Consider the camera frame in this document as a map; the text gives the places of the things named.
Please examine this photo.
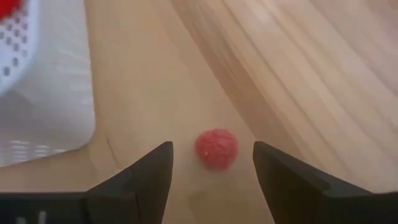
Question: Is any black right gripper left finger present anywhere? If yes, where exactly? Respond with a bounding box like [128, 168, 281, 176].
[86, 141, 174, 224]

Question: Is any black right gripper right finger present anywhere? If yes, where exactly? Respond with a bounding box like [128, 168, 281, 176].
[252, 141, 398, 224]

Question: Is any red raspberry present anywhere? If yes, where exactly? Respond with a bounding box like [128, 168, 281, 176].
[194, 128, 239, 171]
[0, 0, 22, 20]

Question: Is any white perforated plastic basket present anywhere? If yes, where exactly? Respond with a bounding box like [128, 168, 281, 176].
[0, 0, 96, 168]

